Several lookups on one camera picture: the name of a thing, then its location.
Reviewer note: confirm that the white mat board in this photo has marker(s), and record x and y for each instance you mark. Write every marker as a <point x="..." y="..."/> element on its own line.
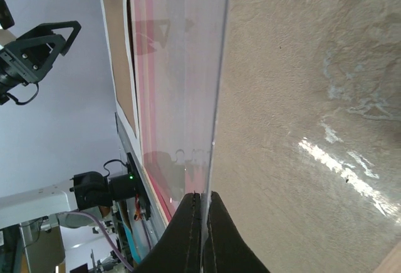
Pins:
<point x="131" y="136"/>

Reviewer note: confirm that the brown cardboard backing board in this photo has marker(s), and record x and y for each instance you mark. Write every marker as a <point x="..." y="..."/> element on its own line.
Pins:
<point x="120" y="65"/>

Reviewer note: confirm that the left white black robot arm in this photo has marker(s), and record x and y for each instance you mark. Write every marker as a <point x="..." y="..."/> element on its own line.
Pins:
<point x="73" y="196"/>

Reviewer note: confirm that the aluminium rail base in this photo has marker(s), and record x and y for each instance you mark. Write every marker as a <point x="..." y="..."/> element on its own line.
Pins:
<point x="146" y="219"/>

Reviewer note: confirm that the clear acrylic glass sheet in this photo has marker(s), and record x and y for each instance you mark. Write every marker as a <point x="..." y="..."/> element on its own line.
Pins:
<point x="290" y="110"/>

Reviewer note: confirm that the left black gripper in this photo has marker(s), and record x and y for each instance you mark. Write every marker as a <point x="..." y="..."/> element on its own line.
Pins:
<point x="28" y="59"/>

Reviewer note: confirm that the pink wooden picture frame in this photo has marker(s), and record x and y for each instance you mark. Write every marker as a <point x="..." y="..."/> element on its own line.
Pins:
<point x="151" y="29"/>

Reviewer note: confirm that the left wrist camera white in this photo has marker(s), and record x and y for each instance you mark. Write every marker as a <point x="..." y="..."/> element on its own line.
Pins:
<point x="4" y="16"/>

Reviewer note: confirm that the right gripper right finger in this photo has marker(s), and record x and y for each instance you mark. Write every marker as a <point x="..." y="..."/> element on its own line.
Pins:
<point x="224" y="250"/>

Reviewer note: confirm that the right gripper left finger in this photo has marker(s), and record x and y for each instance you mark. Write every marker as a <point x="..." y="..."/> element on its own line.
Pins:
<point x="179" y="248"/>

